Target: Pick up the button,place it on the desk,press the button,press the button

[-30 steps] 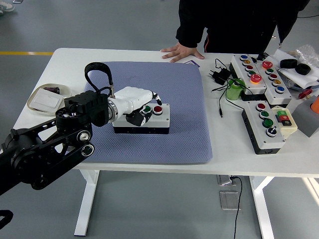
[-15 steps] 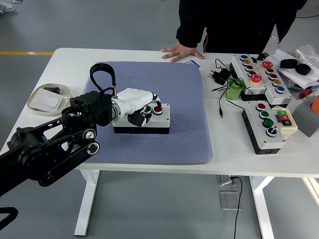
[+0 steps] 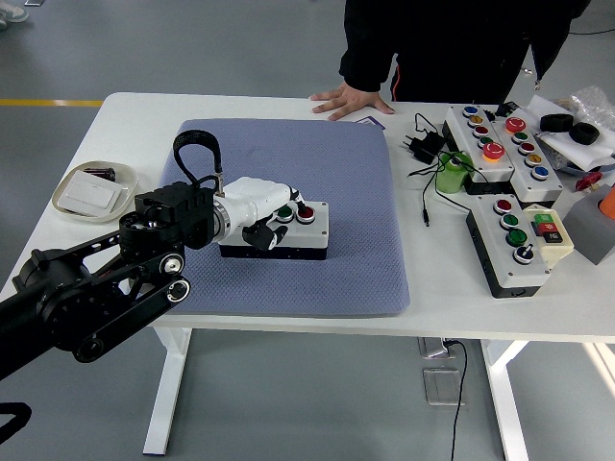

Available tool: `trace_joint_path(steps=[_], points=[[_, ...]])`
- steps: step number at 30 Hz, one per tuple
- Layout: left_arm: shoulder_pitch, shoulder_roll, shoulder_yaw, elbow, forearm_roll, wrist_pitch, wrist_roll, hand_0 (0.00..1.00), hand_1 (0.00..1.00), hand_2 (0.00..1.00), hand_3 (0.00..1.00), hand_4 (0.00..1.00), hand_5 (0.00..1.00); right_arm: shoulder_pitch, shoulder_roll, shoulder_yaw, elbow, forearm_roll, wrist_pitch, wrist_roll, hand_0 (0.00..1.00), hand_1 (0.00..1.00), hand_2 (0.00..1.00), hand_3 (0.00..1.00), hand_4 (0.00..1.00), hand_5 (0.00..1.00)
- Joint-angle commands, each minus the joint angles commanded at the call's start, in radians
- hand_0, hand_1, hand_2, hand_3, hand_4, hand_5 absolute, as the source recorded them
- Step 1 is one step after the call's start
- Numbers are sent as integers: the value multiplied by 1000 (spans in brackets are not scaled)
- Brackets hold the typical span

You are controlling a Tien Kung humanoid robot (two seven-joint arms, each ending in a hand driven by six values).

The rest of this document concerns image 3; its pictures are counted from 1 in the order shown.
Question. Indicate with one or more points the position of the person's right hand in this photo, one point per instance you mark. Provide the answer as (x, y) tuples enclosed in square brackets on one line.
[(351, 101)]

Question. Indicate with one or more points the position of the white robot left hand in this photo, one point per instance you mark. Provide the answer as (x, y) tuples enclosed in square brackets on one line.
[(259, 194)]

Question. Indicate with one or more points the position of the grey four-button control box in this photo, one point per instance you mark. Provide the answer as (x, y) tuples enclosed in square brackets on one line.
[(307, 235)]

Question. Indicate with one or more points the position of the person's right forearm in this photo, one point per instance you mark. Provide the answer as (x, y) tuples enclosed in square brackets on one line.
[(360, 62)]

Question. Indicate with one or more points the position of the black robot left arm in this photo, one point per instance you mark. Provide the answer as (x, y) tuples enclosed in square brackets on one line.
[(57, 298)]

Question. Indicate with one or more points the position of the four-button box with selector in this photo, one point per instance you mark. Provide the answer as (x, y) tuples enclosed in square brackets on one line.
[(516, 271)]

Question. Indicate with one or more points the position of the purple card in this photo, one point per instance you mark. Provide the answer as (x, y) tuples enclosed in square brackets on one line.
[(377, 122)]

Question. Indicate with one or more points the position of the black power adapter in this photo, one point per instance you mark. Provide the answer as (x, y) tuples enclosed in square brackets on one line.
[(425, 146)]

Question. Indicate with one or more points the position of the blue-grey textured mat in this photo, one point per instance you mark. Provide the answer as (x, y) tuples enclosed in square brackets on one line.
[(288, 288)]

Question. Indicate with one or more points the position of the person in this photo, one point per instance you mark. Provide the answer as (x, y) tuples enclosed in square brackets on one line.
[(456, 48)]

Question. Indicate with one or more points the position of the green tape roll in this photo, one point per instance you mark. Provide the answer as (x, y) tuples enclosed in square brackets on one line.
[(449, 180)]

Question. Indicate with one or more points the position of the beige oval tray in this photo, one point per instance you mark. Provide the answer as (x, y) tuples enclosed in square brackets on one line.
[(126, 180)]

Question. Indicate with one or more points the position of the small black module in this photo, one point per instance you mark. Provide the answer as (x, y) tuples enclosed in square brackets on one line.
[(507, 109)]

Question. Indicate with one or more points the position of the white table leg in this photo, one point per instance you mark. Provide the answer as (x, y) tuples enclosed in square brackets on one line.
[(504, 408), (168, 384)]

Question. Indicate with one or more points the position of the white paper sheet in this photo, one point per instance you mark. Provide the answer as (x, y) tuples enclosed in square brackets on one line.
[(576, 151)]

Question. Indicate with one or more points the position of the metal floor socket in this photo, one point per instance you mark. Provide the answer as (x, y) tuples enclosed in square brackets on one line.
[(432, 348)]

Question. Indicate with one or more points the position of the clear plastic bag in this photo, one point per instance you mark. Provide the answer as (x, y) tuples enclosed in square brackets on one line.
[(596, 103)]

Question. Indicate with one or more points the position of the metal floor socket lid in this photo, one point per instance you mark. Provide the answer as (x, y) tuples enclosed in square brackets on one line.
[(439, 386)]

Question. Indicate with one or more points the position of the grey block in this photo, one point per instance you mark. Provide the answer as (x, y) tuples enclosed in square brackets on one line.
[(588, 225)]

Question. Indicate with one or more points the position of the orange cone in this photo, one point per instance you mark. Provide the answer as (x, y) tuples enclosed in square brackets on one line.
[(609, 204)]

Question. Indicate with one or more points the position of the white sneaker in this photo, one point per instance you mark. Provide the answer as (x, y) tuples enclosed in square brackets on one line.
[(13, 12)]

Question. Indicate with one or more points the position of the black robot body part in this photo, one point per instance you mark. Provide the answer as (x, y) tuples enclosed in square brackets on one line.
[(12, 422)]

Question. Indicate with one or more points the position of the white table foot bar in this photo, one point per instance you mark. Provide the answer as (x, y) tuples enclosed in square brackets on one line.
[(600, 362)]

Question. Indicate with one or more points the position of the white wall switch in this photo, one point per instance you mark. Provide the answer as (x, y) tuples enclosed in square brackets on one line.
[(91, 192)]

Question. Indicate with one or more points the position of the beige red-green switch box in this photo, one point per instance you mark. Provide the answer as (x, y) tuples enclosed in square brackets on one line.
[(559, 247)]

